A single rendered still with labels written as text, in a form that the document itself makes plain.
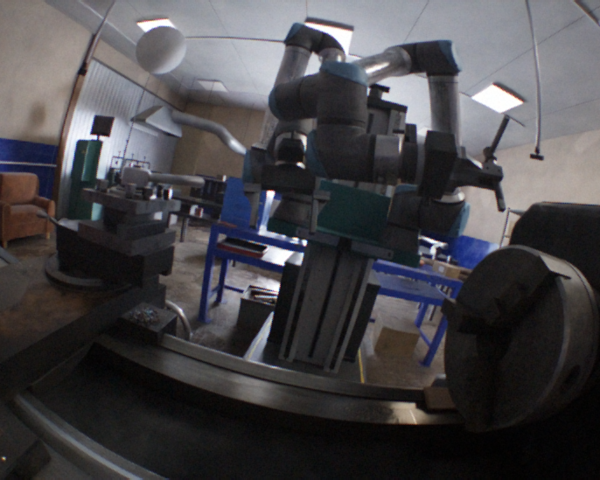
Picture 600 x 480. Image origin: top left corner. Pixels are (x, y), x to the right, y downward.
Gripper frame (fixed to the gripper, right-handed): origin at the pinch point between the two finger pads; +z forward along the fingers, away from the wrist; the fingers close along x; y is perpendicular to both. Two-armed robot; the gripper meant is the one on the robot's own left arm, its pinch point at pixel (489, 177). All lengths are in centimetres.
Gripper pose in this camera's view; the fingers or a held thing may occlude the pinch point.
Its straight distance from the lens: 53.1
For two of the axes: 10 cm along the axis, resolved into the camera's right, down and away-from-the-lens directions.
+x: -2.1, -4.4, -8.7
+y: -2.6, 8.9, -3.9
